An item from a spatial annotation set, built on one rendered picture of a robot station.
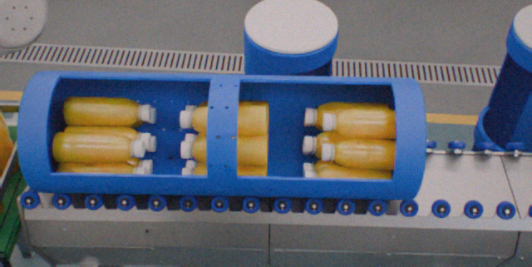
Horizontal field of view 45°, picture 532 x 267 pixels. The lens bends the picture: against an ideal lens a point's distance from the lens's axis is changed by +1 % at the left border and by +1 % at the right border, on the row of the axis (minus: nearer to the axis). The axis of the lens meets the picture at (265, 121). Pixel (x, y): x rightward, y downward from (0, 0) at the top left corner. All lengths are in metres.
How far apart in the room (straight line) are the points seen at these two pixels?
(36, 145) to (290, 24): 0.84
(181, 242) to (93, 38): 2.18
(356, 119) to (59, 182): 0.67
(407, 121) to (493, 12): 2.61
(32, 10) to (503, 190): 1.29
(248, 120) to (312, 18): 0.61
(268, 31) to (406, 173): 0.69
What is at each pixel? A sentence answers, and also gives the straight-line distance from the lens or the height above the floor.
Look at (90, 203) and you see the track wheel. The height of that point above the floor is 0.96.
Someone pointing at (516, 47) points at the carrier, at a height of 1.00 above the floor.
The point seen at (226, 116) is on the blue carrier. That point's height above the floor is 1.22.
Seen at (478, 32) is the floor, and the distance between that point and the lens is 3.77.
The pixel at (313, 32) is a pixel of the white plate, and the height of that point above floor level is 1.04.
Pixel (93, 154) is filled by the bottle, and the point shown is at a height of 1.11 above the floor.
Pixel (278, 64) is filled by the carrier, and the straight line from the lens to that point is 1.85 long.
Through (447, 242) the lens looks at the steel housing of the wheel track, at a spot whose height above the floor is 0.87.
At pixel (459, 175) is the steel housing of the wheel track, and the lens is 1.71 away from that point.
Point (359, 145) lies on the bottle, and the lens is 1.44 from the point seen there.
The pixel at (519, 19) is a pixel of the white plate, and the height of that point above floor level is 1.04.
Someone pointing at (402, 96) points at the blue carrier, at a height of 1.23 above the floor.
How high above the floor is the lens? 2.18
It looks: 46 degrees down
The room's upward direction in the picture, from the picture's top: straight up
